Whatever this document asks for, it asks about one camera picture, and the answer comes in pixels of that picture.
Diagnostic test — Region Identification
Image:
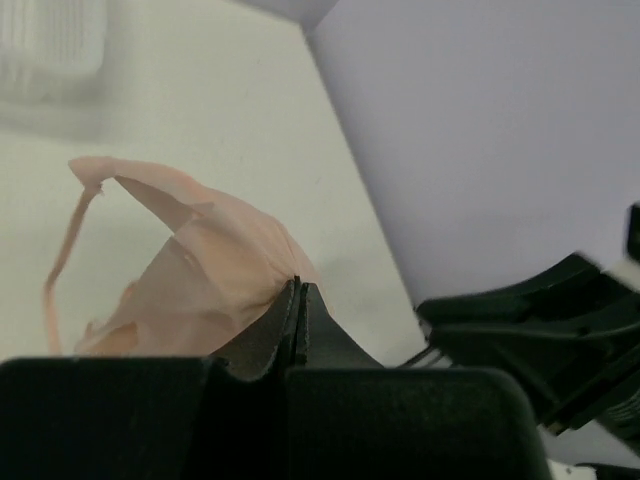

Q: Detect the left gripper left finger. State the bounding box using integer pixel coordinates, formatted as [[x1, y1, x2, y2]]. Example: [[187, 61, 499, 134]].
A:
[[210, 277, 300, 380]]

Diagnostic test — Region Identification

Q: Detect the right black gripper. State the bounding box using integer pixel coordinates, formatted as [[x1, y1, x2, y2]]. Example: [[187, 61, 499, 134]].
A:
[[416, 203, 639, 440]]

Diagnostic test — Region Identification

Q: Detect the peach pink bra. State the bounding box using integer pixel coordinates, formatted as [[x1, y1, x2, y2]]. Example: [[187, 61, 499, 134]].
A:
[[43, 156, 320, 356]]

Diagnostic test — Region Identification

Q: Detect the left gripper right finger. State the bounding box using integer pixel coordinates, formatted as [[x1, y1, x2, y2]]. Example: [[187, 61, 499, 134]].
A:
[[295, 283, 382, 370]]

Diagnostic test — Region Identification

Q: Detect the white perforated plastic basket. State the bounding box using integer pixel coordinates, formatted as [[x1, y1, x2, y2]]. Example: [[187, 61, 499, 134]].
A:
[[1, 1, 108, 137]]

